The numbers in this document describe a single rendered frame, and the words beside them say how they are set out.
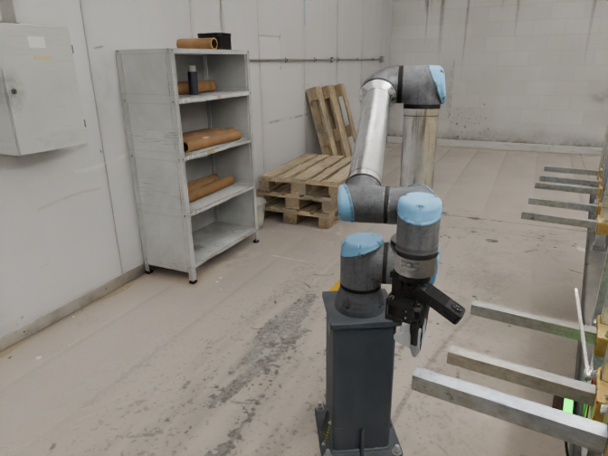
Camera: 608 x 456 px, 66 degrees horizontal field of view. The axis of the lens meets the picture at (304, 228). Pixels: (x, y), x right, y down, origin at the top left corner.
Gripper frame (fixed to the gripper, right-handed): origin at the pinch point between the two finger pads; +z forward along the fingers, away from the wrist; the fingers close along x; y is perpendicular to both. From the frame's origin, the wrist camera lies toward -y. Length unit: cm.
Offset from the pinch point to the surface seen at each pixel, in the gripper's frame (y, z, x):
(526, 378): -23.0, -2.4, 1.5
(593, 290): -36, 13, -84
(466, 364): -11.1, -1.7, 1.5
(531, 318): -21.1, -3.1, -23.7
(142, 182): 230, 13, -120
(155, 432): 111, 83, -10
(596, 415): -35.6, -1.2, 5.1
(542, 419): -26.7, -13.0, 26.5
